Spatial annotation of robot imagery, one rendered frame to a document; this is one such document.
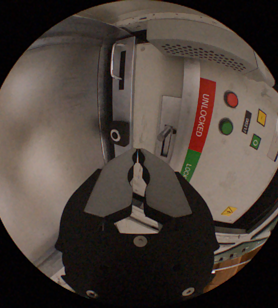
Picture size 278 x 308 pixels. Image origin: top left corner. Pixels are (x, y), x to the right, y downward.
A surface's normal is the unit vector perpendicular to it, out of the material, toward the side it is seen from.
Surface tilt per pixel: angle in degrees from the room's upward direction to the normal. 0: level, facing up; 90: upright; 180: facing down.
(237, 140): 90
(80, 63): 0
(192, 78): 90
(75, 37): 0
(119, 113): 90
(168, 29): 90
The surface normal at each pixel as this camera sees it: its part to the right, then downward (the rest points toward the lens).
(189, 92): -0.48, 0.46
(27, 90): 0.88, 0.29
